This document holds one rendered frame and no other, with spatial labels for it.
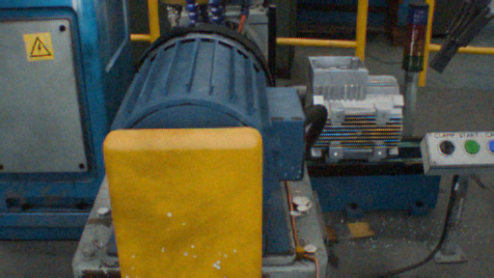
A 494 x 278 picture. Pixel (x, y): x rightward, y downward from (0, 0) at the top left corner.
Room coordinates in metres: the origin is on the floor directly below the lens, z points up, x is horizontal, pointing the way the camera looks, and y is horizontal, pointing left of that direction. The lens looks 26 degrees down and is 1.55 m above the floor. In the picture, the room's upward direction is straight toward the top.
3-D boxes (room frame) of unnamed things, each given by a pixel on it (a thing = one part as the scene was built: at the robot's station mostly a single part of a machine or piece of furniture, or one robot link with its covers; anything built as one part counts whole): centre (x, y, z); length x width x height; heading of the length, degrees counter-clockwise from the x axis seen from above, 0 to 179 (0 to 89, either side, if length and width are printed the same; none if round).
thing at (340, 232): (1.04, -0.18, 0.80); 0.21 x 0.05 x 0.01; 99
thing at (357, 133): (1.21, -0.24, 1.01); 0.20 x 0.19 x 0.19; 91
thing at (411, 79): (1.51, -0.47, 1.01); 0.08 x 0.08 x 0.42; 1
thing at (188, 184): (0.57, 0.02, 1.16); 0.33 x 0.26 x 0.42; 1
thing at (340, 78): (1.21, -0.20, 1.11); 0.12 x 0.11 x 0.07; 91
